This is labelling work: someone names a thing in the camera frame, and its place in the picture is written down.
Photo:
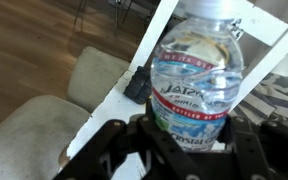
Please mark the small white wooden chair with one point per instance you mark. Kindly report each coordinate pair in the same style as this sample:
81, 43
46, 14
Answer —
260, 152

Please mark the yellow black flashlight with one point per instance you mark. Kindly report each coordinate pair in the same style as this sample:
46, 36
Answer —
139, 87

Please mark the clear plastic water bottle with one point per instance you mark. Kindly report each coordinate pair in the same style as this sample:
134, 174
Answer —
196, 74

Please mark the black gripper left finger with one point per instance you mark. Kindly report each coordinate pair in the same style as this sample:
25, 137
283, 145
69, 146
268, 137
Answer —
149, 119

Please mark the beige sofa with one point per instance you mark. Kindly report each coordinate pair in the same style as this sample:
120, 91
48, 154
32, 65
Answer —
34, 138

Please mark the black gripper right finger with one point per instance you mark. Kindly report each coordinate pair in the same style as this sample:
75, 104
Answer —
228, 134

